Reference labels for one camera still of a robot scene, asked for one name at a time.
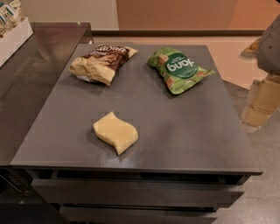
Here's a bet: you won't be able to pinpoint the white snack tray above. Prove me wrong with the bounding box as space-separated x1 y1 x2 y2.
0 17 33 67

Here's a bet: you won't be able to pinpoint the snack packets in tray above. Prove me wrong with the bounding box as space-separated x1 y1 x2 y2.
0 0 24 38

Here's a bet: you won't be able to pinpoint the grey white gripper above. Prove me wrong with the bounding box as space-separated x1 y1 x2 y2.
240 16 280 133

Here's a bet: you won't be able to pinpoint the brown chip bag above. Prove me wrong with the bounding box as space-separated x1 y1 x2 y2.
69 45 137 86

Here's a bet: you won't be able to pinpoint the green rice chip bag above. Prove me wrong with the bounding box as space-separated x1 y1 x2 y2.
148 47 214 95

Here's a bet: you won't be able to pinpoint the yellow wavy sponge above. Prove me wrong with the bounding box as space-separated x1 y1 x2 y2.
93 112 138 156

